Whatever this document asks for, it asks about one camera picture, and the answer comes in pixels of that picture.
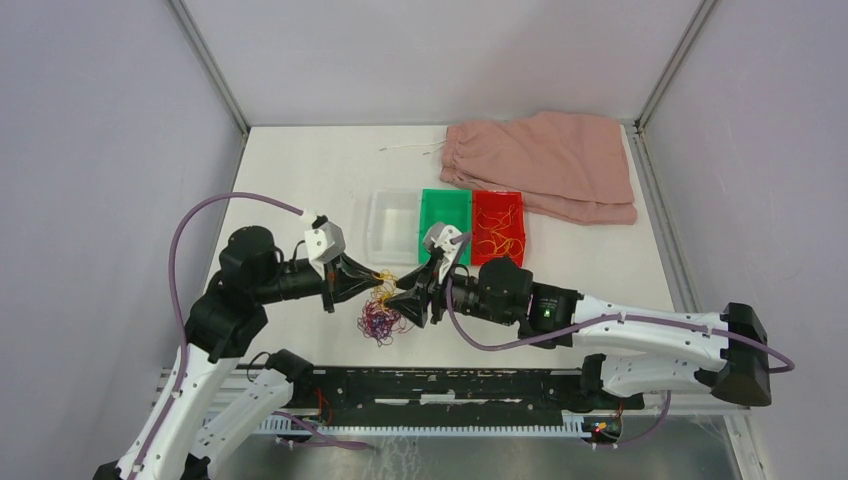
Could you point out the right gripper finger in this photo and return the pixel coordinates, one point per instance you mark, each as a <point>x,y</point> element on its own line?
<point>412,305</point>
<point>419,277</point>

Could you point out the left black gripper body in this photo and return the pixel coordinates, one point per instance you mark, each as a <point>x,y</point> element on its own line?
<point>333,280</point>

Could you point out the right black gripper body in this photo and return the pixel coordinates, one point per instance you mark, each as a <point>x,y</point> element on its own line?
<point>441,293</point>

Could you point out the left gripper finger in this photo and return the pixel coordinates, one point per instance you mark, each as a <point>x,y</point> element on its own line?
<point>348,288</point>
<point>355,270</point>

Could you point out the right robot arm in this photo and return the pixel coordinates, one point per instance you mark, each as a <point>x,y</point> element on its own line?
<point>630,350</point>

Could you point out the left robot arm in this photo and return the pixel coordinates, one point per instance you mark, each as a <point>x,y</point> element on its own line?
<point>175,442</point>

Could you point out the clear plastic bin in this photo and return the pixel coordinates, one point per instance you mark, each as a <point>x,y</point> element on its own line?
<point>393,227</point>

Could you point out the green plastic bin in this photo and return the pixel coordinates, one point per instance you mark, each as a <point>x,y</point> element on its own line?
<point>451,207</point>

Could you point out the red plastic bin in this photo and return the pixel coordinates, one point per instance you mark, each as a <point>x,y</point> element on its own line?
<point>498,228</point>

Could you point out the pink cloth shorts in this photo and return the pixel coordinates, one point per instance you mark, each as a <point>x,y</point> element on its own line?
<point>572,167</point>

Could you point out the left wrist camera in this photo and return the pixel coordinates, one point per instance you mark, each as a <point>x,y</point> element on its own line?
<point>324,241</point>

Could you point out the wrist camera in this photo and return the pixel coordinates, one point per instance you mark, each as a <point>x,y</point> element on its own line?
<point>324,241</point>
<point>450,241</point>

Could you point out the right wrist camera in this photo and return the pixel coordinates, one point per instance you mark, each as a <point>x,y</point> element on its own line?
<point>450,241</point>

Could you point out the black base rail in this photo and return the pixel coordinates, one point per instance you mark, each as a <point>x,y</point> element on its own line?
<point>419,397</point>

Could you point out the white drawstring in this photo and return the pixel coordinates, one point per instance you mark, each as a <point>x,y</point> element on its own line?
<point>427,148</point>

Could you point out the white slotted cable duct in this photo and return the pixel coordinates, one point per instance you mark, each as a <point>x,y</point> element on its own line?
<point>570,427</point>

